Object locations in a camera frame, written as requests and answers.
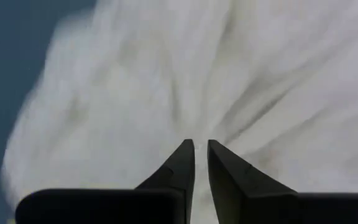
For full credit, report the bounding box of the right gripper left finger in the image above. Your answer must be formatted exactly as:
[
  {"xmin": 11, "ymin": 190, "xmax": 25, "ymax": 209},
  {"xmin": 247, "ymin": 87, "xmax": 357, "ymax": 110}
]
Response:
[{"xmin": 14, "ymin": 139, "xmax": 196, "ymax": 224}]

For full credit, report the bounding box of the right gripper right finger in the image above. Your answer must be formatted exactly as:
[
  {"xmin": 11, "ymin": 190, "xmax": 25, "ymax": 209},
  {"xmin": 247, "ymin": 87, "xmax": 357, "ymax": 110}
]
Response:
[{"xmin": 207, "ymin": 139, "xmax": 358, "ymax": 224}]

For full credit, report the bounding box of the white garment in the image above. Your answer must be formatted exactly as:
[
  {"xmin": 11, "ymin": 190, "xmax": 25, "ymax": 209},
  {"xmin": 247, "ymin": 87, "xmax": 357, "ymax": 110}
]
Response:
[{"xmin": 0, "ymin": 0, "xmax": 358, "ymax": 224}]

